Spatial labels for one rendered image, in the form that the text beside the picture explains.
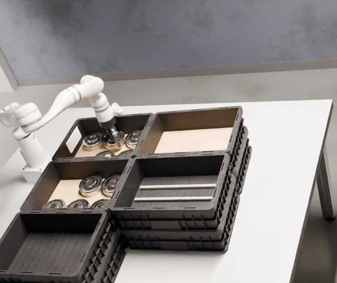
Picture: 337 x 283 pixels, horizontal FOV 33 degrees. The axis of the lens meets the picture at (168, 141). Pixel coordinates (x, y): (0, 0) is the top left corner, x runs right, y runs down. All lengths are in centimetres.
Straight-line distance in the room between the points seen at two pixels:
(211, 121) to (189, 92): 194
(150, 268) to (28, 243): 49
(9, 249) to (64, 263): 24
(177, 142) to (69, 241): 63
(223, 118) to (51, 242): 86
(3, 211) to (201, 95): 204
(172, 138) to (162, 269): 63
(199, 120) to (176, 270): 69
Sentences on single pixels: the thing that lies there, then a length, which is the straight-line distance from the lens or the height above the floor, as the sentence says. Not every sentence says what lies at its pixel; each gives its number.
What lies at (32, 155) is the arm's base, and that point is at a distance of 272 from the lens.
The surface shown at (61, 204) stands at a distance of 233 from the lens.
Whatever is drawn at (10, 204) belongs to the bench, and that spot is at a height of 70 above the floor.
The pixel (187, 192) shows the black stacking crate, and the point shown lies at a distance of 217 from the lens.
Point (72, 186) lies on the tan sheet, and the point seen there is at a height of 83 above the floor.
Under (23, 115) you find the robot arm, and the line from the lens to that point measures 220.
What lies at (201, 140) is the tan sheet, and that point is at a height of 83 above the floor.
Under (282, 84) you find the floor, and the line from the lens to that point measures 417.
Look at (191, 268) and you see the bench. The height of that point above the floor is 70.
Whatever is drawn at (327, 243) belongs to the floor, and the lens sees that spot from 298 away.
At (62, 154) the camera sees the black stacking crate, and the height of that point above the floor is 90.
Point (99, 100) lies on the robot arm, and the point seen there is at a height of 110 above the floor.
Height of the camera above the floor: 223
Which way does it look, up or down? 35 degrees down
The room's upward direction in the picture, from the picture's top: 20 degrees counter-clockwise
